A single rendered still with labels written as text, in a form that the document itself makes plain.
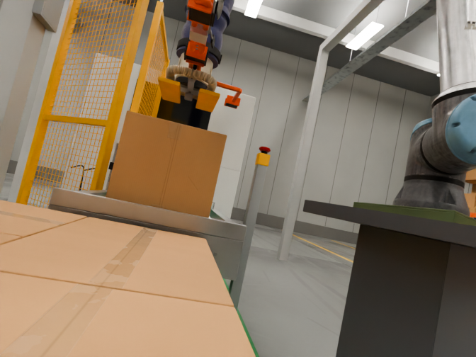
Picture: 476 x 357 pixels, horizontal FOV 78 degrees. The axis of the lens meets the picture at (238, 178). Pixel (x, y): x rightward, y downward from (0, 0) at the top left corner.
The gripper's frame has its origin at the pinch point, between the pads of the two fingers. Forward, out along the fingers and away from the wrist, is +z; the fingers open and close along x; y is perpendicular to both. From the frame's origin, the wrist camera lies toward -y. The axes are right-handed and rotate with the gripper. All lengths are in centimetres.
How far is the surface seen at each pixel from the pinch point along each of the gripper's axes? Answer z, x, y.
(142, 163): 51, 11, 26
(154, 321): 73, -6, -56
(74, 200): 69, 29, 19
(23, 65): 8, 95, 91
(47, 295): 73, 7, -53
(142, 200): 64, 8, 26
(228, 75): -360, -73, 900
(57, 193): 67, 35, 19
